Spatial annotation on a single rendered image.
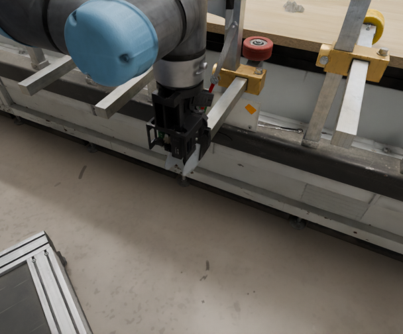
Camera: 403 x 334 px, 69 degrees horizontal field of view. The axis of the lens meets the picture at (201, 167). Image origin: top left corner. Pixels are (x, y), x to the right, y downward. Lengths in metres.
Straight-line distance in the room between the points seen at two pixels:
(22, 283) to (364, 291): 1.33
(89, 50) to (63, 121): 1.66
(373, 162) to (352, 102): 0.34
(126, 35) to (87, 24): 0.03
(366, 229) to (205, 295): 0.73
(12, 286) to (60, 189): 0.65
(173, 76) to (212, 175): 1.07
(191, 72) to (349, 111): 0.27
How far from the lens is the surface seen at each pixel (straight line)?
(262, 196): 1.41
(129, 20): 0.30
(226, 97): 0.71
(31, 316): 1.22
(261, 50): 0.84
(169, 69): 0.41
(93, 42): 0.30
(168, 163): 0.55
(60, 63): 0.96
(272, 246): 1.46
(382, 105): 1.04
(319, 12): 1.15
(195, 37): 0.40
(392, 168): 0.90
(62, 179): 1.83
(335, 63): 0.73
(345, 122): 0.52
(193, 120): 0.47
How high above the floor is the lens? 1.25
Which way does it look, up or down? 46 degrees down
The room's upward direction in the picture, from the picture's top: straight up
